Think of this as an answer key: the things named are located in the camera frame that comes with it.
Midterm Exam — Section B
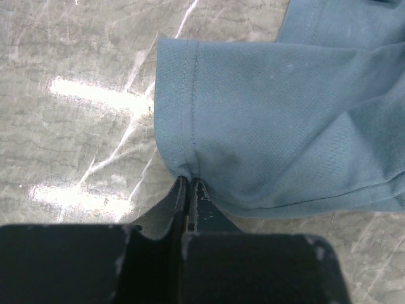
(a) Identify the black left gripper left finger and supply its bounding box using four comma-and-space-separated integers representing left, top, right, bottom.
1, 177, 188, 303

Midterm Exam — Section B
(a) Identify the grey-blue t shirt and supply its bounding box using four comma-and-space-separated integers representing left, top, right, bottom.
154, 1, 404, 219

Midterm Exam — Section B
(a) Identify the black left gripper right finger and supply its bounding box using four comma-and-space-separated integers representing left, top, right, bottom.
181, 179, 351, 303

